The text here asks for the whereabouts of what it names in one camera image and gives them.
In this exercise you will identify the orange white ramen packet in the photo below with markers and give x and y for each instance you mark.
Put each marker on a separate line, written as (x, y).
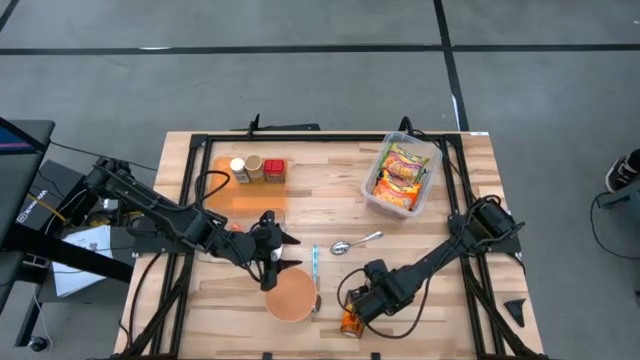
(397, 192)

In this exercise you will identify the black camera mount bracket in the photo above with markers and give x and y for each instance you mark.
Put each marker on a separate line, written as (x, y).
(295, 127)

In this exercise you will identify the black electronics box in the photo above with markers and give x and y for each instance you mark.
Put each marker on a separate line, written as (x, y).
(45, 195)

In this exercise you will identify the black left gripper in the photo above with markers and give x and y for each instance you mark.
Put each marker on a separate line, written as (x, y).
(250, 247)

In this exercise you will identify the red lid spice jar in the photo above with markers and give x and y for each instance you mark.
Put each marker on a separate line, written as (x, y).
(275, 170)

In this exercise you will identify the all metal spoon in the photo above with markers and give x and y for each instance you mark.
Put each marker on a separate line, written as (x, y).
(341, 247)

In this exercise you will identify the white cap spice shaker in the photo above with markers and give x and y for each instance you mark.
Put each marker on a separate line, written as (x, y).
(238, 167)

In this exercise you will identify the black monitor stand beam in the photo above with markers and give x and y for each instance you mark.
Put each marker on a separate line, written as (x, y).
(75, 255)

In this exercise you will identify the tan lid seasoning jar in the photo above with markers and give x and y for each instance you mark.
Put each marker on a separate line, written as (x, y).
(253, 164)

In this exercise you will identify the black monitor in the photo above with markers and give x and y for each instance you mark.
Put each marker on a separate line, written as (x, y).
(20, 170)

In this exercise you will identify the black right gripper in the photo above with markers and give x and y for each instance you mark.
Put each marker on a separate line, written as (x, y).
(377, 295)

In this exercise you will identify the person's white black shoe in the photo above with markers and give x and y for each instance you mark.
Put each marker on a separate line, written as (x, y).
(620, 175)

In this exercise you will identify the grey chair base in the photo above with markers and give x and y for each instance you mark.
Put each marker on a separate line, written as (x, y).
(625, 195)

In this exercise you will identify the person's leg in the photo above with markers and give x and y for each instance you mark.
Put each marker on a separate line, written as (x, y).
(635, 159)

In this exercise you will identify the green yellow ramen packet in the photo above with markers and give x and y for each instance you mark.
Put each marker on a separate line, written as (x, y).
(406, 162)

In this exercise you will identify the orange brown snack packet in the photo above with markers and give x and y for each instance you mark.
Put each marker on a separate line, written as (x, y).
(352, 327)

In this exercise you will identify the clear shallow tray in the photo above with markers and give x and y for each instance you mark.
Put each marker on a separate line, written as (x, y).
(245, 217)

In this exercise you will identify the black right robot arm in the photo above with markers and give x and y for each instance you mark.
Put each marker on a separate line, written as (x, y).
(440, 257)

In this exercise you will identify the black metal table frame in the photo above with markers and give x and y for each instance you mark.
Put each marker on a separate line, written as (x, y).
(325, 136)

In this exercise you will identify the black triangular plastic piece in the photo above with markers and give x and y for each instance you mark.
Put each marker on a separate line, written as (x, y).
(516, 307)

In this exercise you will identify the orange flat mat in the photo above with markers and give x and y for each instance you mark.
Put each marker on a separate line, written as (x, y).
(250, 195)

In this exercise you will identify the tan wooden bowl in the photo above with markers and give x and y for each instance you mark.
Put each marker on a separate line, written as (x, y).
(295, 297)

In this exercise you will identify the white paper sheet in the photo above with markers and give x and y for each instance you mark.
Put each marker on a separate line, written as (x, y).
(75, 284)

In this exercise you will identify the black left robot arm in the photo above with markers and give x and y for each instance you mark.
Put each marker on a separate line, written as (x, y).
(150, 200)

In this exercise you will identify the clear plastic bin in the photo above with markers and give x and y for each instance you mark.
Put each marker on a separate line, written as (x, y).
(434, 159)

